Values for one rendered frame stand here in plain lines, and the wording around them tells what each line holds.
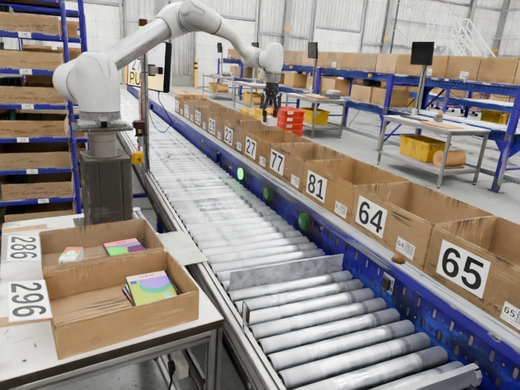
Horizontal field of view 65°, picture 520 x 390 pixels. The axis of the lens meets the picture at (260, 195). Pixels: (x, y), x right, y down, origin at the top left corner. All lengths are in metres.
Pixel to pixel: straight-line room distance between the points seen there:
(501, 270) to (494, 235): 0.37
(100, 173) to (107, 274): 0.47
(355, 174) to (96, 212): 1.22
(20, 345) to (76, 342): 0.16
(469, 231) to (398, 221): 0.22
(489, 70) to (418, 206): 5.28
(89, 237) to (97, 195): 0.17
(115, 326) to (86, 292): 0.28
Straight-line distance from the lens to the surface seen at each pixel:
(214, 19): 2.07
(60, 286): 1.41
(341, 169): 2.07
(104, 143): 1.73
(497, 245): 1.59
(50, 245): 1.69
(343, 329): 1.31
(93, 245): 1.71
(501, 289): 1.25
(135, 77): 2.96
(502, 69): 6.83
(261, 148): 2.37
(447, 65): 7.47
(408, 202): 1.83
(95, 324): 1.16
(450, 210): 1.69
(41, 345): 1.26
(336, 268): 1.61
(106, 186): 1.74
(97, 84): 1.68
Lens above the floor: 1.50
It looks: 19 degrees down
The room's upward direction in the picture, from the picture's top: 4 degrees clockwise
